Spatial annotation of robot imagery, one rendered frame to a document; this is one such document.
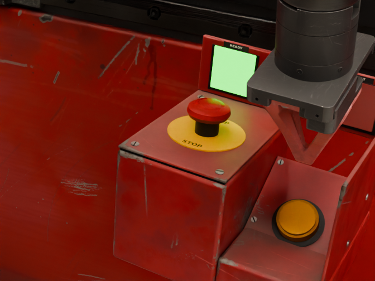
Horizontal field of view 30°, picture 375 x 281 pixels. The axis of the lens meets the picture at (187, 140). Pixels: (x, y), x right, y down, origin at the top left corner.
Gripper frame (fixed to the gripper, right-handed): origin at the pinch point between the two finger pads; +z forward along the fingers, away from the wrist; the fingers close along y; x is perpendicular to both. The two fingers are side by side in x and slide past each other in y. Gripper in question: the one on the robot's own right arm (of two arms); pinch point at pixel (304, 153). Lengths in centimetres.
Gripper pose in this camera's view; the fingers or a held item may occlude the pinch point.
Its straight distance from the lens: 58.2
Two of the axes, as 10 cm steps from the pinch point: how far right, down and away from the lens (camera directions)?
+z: 0.4, 7.7, 6.4
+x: -8.8, -2.8, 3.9
